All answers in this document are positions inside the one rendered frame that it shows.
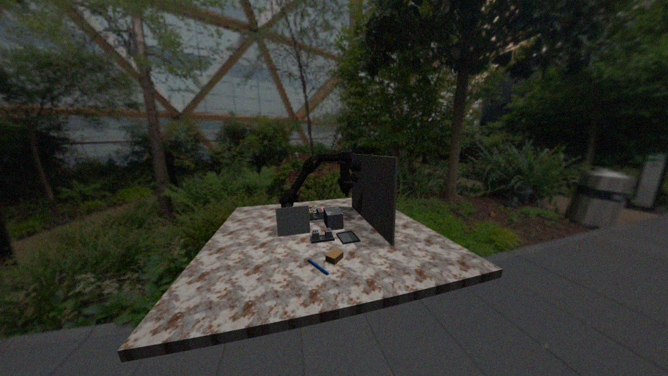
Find tan rectangular block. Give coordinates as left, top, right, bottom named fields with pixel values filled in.
left=325, top=249, right=343, bottom=265

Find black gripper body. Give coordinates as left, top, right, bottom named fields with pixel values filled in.
left=338, top=171, right=353, bottom=187

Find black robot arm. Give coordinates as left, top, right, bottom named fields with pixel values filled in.
left=279, top=151, right=362, bottom=208

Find black flat panel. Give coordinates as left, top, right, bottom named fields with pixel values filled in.
left=352, top=154, right=398, bottom=246

